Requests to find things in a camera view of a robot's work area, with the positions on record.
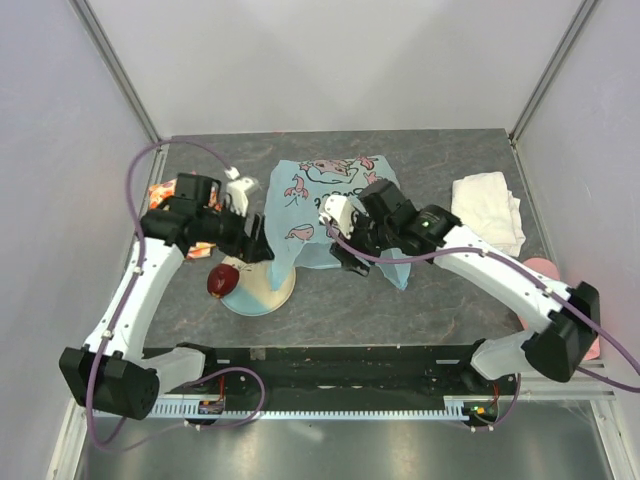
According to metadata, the slotted cable duct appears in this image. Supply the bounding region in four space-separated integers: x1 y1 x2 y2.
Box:
149 396 494 420

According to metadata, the red fake apple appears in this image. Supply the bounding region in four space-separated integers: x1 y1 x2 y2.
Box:
206 264 240 299

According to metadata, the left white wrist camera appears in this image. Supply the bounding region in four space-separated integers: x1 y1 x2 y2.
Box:
224 167 259 217

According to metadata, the pink cap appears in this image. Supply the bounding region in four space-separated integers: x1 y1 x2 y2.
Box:
514 257 601 361

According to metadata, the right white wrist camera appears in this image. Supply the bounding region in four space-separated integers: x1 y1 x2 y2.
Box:
319 194 356 239

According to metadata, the white folded cloth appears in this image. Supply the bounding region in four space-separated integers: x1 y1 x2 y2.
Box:
451 171 526 257

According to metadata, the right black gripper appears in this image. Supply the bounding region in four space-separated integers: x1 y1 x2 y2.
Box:
329 204 396 277

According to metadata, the purple cable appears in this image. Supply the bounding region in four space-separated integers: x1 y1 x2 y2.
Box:
84 139 266 454
324 222 640 394

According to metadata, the right aluminium frame post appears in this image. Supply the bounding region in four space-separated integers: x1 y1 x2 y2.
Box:
508 0 601 148

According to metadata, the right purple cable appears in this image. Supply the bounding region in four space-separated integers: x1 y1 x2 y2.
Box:
324 222 640 394

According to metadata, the cream and blue plate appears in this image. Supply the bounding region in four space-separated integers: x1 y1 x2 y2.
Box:
221 256 296 317

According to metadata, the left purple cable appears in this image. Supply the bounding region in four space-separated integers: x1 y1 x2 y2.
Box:
84 139 266 454

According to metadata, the light blue plastic bag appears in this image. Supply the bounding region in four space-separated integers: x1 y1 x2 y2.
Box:
262 154 414 294

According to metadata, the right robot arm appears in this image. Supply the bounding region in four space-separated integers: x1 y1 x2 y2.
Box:
319 179 600 394

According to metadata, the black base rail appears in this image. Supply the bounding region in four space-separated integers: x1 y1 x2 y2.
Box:
200 345 517 397

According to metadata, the left aluminium frame post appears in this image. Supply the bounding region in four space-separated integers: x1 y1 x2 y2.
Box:
68 0 161 142

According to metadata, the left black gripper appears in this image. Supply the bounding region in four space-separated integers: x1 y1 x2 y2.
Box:
196 198 274 264

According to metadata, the aluminium frame post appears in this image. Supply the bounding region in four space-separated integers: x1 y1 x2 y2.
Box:
508 0 601 148
68 0 161 142

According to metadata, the floral orange napkin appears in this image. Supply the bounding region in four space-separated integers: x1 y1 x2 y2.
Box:
148 179 219 260

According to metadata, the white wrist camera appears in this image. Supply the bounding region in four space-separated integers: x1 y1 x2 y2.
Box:
319 194 356 239
224 167 259 217

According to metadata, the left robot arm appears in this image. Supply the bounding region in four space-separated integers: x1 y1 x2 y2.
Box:
59 170 274 420

